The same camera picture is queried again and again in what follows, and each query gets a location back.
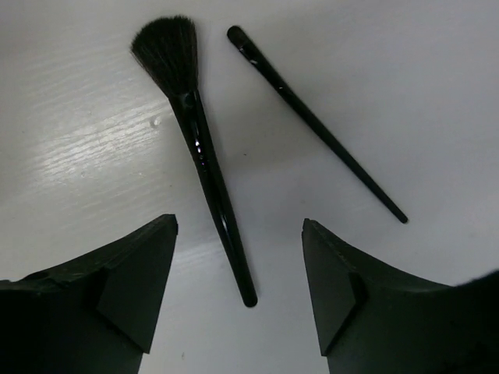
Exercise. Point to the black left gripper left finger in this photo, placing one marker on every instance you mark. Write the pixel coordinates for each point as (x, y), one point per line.
(96, 313)

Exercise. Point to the large black makeup brush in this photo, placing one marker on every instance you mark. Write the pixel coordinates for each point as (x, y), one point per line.
(166, 49)

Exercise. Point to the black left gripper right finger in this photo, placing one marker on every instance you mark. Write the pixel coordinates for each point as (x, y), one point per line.
(374, 318)

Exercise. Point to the thin black eyeliner brush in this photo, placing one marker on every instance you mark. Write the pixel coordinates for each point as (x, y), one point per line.
(247, 48)

